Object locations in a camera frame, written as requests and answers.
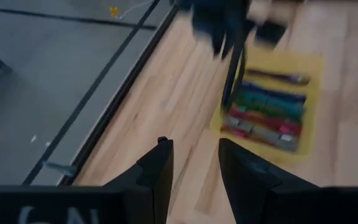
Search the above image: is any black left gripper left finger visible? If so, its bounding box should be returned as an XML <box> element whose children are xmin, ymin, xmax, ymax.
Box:
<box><xmin>0</xmin><ymin>136</ymin><xmax>174</xmax><ymax>224</ymax></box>

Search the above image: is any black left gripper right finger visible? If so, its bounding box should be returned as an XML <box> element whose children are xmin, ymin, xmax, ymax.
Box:
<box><xmin>218</xmin><ymin>138</ymin><xmax>358</xmax><ymax>224</ymax></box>

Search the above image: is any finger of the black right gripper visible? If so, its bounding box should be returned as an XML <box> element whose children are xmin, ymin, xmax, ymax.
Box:
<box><xmin>211</xmin><ymin>34</ymin><xmax>239</xmax><ymax>60</ymax></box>
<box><xmin>255</xmin><ymin>20</ymin><xmax>287</xmax><ymax>47</ymax></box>

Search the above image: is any dark purple braided USB-C cable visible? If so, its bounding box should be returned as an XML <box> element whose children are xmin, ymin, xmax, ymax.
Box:
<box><xmin>246</xmin><ymin>68</ymin><xmax>311</xmax><ymax>86</ymax></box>

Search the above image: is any black braided USB-C cable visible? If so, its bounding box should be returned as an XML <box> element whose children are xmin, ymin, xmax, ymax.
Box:
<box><xmin>221</xmin><ymin>43</ymin><xmax>247</xmax><ymax>108</ymax></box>

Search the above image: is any teal braided USB-C cable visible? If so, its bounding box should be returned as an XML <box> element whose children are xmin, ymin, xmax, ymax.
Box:
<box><xmin>235</xmin><ymin>91</ymin><xmax>306</xmax><ymax>118</ymax></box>

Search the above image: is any grey braided USB-C cable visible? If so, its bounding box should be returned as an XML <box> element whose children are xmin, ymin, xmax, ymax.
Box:
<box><xmin>224</xmin><ymin>115</ymin><xmax>298</xmax><ymax>152</ymax></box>

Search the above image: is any green braided USB-C cable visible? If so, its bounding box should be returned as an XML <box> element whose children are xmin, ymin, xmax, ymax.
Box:
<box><xmin>233</xmin><ymin>102</ymin><xmax>304</xmax><ymax>122</ymax></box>

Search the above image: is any red braided USB-C cable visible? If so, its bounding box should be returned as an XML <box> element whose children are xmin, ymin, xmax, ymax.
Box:
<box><xmin>228</xmin><ymin>106</ymin><xmax>303</xmax><ymax>136</ymax></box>
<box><xmin>221</xmin><ymin>124</ymin><xmax>260</xmax><ymax>144</ymax></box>

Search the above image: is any grey black table clamp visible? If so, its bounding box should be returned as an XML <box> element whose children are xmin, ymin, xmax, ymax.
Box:
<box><xmin>43</xmin><ymin>161</ymin><xmax>78</xmax><ymax>179</ymax></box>

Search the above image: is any yellow translucent plastic bin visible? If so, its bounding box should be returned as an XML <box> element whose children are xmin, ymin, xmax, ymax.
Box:
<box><xmin>209</xmin><ymin>46</ymin><xmax>323</xmax><ymax>162</ymax></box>

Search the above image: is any black metal table frame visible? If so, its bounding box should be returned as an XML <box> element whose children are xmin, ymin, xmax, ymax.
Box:
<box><xmin>56</xmin><ymin>2</ymin><xmax>180</xmax><ymax>187</ymax></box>

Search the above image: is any yellow white floor cable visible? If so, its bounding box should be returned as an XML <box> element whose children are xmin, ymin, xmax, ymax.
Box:
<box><xmin>108</xmin><ymin>0</ymin><xmax>155</xmax><ymax>20</ymax></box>

